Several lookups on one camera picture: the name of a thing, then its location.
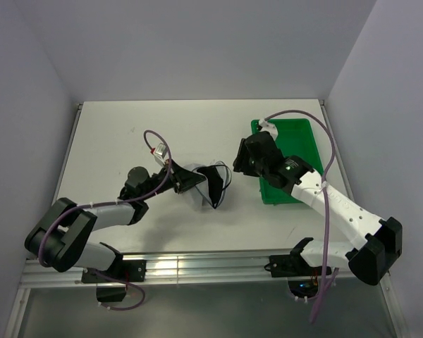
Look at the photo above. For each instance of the white mesh laundry bag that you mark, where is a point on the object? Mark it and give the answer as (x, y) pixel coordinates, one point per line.
(191, 197)

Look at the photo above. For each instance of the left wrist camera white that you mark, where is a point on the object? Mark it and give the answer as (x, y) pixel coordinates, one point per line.
(159, 153)

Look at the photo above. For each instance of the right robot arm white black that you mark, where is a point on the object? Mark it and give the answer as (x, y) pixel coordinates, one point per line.
(372, 244)

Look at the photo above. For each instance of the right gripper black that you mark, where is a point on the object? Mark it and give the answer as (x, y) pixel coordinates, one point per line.
(240, 162)

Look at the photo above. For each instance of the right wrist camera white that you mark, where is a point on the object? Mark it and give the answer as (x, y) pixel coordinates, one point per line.
(266, 126)

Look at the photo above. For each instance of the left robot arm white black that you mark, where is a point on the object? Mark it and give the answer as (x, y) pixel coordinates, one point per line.
(61, 237)

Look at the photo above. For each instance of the green plastic tray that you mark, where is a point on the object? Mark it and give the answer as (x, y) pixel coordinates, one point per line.
(295, 138)

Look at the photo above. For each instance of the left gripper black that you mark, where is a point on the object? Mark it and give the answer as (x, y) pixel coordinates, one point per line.
(182, 179)

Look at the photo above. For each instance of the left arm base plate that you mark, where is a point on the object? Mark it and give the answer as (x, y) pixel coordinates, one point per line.
(134, 273)

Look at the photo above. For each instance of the aluminium mounting rail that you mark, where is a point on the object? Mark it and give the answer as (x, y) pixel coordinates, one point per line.
(167, 268)

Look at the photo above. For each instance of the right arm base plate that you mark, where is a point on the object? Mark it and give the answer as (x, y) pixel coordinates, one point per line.
(290, 265)

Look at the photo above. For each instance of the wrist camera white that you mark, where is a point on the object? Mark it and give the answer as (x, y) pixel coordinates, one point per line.
(266, 126)
(159, 153)

